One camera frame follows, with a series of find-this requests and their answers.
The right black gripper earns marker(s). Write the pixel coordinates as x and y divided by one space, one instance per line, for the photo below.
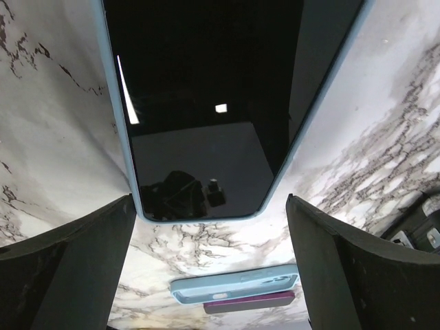
417 227

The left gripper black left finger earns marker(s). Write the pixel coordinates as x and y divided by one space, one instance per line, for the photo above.
67 278

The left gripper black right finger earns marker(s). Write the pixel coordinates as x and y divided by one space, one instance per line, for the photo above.
354 280

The black smartphone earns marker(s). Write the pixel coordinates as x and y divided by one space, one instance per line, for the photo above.
206 103
279 299

